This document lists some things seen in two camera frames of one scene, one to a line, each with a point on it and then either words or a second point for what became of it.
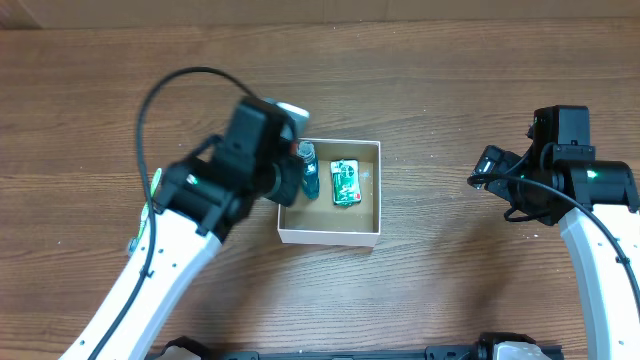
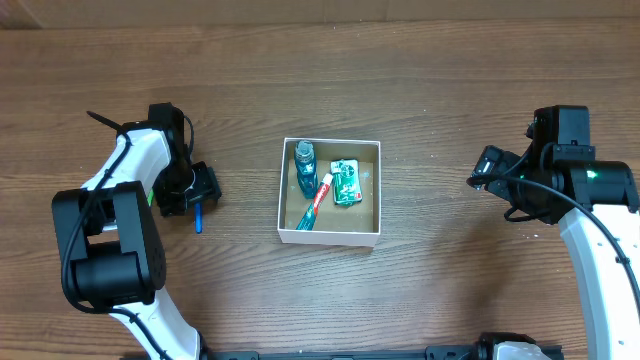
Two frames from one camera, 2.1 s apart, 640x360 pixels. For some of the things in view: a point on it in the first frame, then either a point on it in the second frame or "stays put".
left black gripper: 289,188 to 207,184
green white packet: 346,182 stays put
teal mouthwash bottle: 311,178 stays put
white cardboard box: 319,221 stays put
